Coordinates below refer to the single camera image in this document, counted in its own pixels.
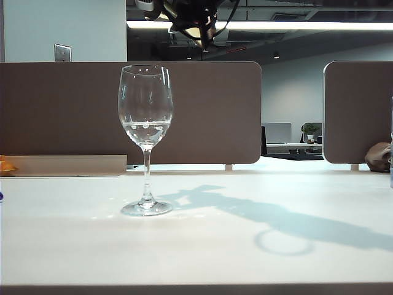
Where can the clear stemmed wine glass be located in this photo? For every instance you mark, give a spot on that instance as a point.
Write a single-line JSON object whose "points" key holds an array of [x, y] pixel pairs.
{"points": [[146, 184]]}

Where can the metal wall switch plate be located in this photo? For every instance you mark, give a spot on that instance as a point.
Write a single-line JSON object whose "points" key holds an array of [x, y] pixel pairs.
{"points": [[62, 53]]}

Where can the long ceiling light strip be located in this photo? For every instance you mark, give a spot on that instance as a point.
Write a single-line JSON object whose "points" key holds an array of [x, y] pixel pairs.
{"points": [[291, 25]]}

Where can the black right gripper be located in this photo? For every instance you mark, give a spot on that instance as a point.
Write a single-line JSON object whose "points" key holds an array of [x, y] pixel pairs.
{"points": [[190, 10]]}

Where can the small potted green plant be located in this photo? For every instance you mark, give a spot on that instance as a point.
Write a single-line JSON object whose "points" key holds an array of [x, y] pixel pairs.
{"points": [[310, 130]]}

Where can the wide brown desk partition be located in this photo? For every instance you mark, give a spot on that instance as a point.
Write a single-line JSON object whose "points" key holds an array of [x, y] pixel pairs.
{"points": [[61, 107]]}

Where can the gold double cone jigger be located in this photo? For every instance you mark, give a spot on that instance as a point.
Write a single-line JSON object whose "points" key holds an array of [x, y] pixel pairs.
{"points": [[192, 32]]}

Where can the narrow brown desk partition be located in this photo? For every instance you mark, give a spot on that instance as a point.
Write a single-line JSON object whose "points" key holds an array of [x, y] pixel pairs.
{"points": [[359, 107]]}

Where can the brown crumpled bag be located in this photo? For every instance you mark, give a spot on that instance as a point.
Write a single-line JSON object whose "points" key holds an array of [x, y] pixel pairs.
{"points": [[377, 156]]}

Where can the white office desk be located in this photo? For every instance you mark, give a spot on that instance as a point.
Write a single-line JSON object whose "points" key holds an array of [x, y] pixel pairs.
{"points": [[291, 146]]}

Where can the clear plastic bottle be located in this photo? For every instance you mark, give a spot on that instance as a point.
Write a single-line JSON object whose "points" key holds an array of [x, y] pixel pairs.
{"points": [[391, 153]]}

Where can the orange object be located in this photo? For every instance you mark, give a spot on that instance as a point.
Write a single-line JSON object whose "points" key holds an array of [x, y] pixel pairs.
{"points": [[6, 167]]}

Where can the black office chair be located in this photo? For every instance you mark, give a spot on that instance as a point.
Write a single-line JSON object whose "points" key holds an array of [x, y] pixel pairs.
{"points": [[263, 141]]}

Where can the black ceiling spot lamp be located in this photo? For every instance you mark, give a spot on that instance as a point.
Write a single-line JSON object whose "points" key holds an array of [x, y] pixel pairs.
{"points": [[276, 56]]}

